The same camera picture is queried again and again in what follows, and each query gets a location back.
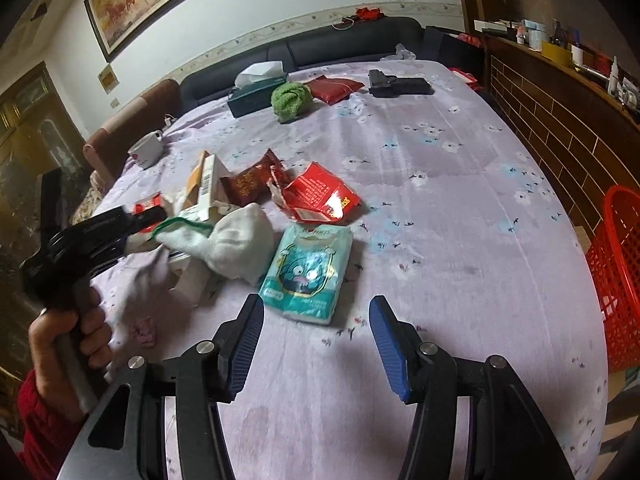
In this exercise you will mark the teal tissue pack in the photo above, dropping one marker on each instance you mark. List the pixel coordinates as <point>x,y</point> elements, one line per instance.
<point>305,275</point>

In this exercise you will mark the dark red packet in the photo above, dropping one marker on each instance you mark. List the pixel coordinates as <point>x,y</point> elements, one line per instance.
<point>332,89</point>

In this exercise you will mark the torn red carton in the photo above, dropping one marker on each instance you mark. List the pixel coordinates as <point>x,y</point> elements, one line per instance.
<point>320,190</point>

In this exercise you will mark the person's left hand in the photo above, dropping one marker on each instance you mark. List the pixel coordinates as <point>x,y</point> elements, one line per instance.
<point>92,335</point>

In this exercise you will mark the black leather sofa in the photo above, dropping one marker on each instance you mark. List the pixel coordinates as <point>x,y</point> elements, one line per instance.
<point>325,42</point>

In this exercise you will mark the brown snack wrapper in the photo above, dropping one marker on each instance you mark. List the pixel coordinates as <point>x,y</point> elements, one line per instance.
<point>247,185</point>

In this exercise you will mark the person's left forearm red sleeve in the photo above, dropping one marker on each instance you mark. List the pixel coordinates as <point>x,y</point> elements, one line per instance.
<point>37,425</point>

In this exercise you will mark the yellow container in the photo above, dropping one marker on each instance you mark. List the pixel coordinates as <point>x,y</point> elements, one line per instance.
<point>557,54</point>

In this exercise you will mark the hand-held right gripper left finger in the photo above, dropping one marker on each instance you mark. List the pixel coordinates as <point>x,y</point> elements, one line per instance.
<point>247,345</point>

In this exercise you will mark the red plastic basket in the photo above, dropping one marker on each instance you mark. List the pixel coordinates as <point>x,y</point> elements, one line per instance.
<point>617,280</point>

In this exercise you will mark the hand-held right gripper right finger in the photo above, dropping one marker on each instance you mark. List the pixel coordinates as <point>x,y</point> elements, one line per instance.
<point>391,355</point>

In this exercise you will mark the white dropper bottle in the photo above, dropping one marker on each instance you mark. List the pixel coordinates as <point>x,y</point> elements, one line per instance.
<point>614,75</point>

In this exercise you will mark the wooden partition cabinet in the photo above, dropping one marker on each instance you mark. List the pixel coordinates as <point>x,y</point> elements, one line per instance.
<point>550,125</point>

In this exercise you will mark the light blue box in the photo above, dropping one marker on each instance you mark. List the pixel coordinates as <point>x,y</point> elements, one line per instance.
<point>535,35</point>

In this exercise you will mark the black toy pistol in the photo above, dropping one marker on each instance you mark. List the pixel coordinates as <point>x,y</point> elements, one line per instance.
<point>397,85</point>

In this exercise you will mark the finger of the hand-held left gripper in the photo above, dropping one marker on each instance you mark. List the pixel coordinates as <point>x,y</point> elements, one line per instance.
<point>107,256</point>
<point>147,217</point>

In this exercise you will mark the white slim box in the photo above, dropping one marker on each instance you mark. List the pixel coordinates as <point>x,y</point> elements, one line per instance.
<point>210,185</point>

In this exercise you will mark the white cup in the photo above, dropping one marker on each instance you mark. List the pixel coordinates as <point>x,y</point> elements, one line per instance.
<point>578,56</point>

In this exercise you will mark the white mug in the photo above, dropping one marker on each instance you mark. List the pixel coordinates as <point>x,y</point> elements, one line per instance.
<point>145,152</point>

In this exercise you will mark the cardboard box under basket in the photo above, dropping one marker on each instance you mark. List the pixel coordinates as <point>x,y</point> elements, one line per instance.
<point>584,240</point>

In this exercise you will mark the white cloth with green edge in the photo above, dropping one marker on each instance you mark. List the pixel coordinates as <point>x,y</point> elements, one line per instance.
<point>240,245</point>

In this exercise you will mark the red gift bag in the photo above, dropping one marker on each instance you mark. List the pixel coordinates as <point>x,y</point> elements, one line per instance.
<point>465,79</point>

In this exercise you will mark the golden glass door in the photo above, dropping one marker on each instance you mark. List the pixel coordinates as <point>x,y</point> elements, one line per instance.
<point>30,160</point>

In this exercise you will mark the teal tissue box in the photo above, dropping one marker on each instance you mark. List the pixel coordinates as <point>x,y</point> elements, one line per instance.
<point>255,100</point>

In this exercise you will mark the yellow wall sticker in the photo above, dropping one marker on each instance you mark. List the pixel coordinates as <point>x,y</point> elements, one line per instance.
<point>108,79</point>

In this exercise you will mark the white cloth on sofa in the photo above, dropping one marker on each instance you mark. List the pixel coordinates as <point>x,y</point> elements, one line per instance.
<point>405,52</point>

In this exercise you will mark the small red packet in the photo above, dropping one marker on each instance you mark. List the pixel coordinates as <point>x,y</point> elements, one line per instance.
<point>146,205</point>

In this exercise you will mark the red ribbon decoration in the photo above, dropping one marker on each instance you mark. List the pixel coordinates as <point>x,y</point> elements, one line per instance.
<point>368,12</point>

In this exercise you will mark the brown armchair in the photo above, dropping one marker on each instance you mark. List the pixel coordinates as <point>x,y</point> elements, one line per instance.
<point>140,110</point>

